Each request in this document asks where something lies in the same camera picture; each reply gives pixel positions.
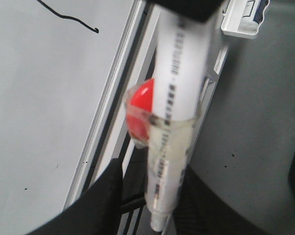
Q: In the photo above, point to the white plastic tray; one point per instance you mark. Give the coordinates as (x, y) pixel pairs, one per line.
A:
(232, 18)

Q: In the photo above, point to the white whiteboard with aluminium frame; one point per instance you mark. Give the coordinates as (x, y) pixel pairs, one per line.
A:
(61, 62)

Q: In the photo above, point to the red round magnet on marker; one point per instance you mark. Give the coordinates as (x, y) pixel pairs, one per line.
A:
(138, 102)

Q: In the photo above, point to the white whiteboard marker pen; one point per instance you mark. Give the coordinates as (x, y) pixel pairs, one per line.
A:
(180, 68)

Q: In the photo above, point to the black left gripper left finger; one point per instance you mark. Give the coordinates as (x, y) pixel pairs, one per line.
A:
(96, 212)

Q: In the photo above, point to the grey black striped chair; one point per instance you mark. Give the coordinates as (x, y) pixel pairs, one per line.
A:
(135, 216)

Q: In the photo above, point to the white blue bottle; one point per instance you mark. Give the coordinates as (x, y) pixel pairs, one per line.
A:
(253, 15)

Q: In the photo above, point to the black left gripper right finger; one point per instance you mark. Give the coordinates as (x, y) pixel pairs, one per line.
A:
(201, 212)

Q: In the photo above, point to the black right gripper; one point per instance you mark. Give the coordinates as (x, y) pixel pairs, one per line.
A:
(198, 10)

